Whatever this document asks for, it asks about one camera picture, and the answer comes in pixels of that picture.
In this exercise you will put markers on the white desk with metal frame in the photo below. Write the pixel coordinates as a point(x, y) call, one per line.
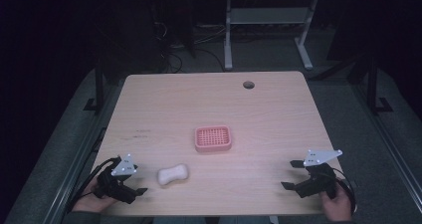
point(268, 15)

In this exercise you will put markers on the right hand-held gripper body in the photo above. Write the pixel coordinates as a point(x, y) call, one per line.
point(316, 184)

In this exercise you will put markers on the pink soap dish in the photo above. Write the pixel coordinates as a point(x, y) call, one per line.
point(213, 138)

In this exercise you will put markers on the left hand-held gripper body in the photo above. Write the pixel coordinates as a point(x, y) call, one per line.
point(114, 185)

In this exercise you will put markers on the white soap bar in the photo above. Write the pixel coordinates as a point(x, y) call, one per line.
point(173, 174)

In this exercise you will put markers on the grey metal floor rail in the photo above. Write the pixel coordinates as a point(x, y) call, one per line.
point(396, 157)
point(74, 164)

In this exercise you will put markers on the person's right hand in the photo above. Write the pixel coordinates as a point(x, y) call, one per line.
point(338, 205)

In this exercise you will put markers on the black metal stand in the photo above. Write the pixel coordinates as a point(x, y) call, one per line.
point(372, 88)
point(98, 91)

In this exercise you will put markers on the person's left hand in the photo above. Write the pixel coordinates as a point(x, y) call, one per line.
point(88, 202)

